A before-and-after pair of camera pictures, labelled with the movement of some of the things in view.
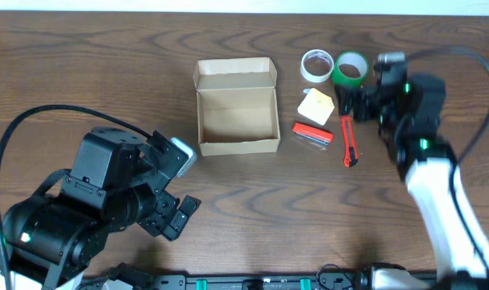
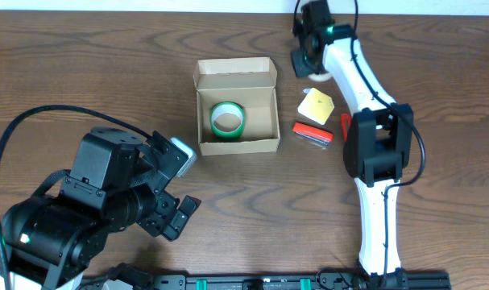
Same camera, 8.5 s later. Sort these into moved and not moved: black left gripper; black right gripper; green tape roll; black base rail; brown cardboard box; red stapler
Moved: green tape roll; black right gripper
Not moved: black left gripper; black base rail; brown cardboard box; red stapler
